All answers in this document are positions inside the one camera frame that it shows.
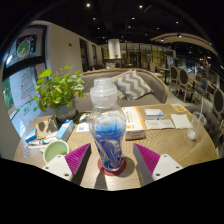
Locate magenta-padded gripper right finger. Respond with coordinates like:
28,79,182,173
132,143,183,186

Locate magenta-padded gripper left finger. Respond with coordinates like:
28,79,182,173
41,143,92,186

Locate clear blue-labelled water bottle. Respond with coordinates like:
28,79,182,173
88,77,128,173

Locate pale green ceramic mug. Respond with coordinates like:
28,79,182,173
42,139,71,165

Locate light blue carton box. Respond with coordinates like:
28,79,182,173
55,118,76,143

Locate white sachet strip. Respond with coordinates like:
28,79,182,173
144,118,176,131

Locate white orange medicine box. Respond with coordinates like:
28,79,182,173
121,105,147,141

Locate white ointment tube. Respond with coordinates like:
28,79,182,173
28,134,58,148

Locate small white flat box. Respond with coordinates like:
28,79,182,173
143,108,165,121

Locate white paper napkin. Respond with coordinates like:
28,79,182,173
170,113,193,130

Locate pill blister pack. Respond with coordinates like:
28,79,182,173
22,146,31,158

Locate clear plastic cup with straw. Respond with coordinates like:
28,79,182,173
186,96,208,141

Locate yellow card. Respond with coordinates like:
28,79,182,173
171,103,187,113

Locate green potted plant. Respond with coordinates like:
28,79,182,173
31,64,88,126

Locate grey curved sofa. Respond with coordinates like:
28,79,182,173
74,67,169,113

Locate grey white chevron pillow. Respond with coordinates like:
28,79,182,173
110,69,154,102

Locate group of round-backed chairs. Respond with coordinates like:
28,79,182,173
166,64,224,124

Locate window with festive decals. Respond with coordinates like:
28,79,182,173
1,24,48,139

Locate white round column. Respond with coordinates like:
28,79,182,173
107,38,122,60

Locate group of ceiling spotlights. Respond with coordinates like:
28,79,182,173
84,2,183,43

